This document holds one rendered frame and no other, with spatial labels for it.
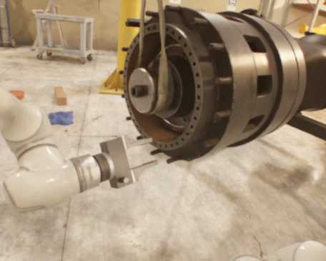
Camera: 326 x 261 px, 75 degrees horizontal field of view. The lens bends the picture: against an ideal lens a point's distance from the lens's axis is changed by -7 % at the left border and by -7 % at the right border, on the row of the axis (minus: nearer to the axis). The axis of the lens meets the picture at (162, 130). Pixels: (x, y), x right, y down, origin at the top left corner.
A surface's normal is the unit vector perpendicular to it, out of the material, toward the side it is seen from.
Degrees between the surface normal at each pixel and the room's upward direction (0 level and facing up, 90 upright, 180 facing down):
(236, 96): 77
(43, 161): 19
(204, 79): 66
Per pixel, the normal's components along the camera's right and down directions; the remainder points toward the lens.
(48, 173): 0.35, -0.67
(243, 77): 0.62, 0.04
